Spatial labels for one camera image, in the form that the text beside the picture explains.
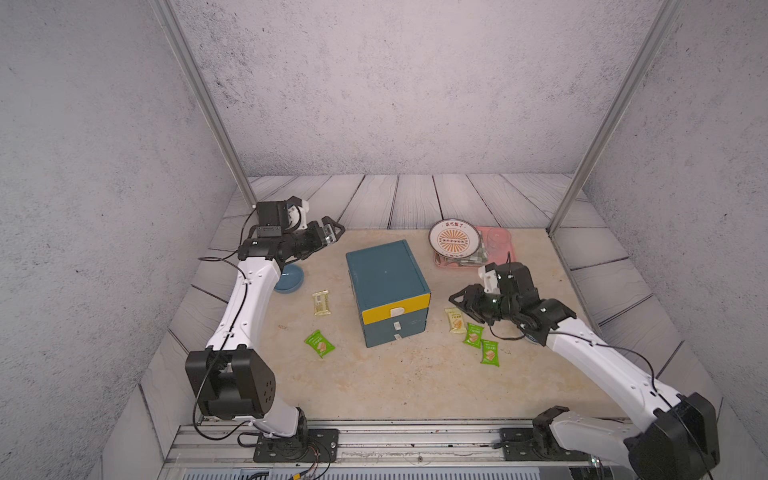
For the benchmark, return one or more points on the green cookie packet three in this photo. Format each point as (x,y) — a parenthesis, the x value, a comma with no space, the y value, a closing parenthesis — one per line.
(490,353)

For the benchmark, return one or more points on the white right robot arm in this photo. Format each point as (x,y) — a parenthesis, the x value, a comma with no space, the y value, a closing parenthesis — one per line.
(668,435)

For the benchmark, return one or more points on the white orange patterned plate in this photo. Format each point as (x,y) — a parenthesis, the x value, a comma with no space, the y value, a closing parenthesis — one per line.
(454,239)

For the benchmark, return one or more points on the teal bottom drawer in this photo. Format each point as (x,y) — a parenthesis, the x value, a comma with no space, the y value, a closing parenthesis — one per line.
(385,332)

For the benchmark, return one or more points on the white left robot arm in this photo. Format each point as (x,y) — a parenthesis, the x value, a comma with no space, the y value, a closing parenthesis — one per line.
(229,378)

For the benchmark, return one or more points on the green cookie packet two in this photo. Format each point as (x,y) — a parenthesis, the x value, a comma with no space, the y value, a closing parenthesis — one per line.
(474,335)

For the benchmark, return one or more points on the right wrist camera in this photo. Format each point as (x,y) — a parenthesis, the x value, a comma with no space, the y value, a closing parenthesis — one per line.
(489,278)

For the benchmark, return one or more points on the metal frame post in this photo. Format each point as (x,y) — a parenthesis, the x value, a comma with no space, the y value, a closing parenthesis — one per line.
(659,29)
(183,53)

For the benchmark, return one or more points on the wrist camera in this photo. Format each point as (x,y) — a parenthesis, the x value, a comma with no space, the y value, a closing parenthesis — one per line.
(297,210)
(489,278)

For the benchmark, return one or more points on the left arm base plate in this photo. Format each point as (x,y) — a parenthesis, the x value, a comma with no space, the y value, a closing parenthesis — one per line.
(307,446)

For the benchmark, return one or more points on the yellow drawer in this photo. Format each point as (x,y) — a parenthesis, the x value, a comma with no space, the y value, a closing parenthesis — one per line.
(391,310)

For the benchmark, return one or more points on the clear pink plastic cup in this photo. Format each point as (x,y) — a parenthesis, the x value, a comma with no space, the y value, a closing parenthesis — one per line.
(497,240)

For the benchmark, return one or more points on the aluminium mounting rail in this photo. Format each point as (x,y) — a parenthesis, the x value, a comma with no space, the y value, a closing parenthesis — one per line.
(456,449)

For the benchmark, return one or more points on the green cookie packet one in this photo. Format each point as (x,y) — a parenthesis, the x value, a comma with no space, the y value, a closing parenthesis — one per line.
(319,343)

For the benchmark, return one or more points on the pink plastic tray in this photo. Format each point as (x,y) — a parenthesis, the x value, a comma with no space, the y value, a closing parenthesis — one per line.
(480,258)

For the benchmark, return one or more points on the left metal frame post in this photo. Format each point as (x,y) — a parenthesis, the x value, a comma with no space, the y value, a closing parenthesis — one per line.
(183,53)

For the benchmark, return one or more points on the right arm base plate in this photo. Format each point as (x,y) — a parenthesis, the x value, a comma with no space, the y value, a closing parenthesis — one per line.
(520,444)

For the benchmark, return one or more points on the right metal frame post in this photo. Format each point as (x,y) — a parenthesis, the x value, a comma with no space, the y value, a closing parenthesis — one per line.
(659,29)

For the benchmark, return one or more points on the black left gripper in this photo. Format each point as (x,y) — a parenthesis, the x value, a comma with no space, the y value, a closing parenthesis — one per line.
(318,241)

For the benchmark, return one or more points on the small blue round plate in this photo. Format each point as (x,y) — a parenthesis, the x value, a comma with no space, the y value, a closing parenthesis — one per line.
(291,279)

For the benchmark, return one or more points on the yellow cookie packet one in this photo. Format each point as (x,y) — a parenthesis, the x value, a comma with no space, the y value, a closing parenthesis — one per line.
(321,303)

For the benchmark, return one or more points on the yellow cookie packet three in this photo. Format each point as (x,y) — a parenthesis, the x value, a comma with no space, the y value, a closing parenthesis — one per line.
(457,324)

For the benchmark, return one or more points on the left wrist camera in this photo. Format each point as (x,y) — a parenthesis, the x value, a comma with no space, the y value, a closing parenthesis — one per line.
(297,210)

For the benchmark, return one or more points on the teal drawer cabinet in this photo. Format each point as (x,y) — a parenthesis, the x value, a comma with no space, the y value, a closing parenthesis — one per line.
(384,274)

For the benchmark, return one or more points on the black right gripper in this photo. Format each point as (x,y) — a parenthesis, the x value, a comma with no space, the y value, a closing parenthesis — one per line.
(473,292)

